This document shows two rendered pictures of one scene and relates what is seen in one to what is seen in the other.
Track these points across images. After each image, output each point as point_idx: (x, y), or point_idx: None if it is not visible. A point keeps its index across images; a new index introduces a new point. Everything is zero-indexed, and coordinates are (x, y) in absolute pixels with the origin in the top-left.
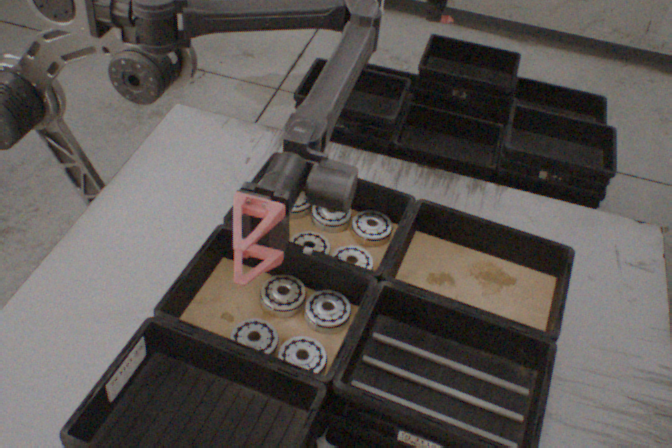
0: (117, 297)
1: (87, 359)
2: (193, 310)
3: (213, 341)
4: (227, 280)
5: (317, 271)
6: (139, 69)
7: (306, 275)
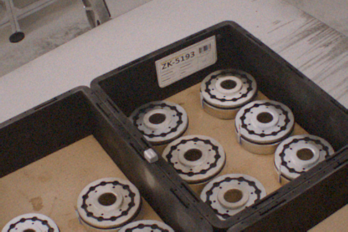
0: None
1: None
2: (12, 179)
3: None
4: (72, 162)
5: (157, 191)
6: None
7: (150, 193)
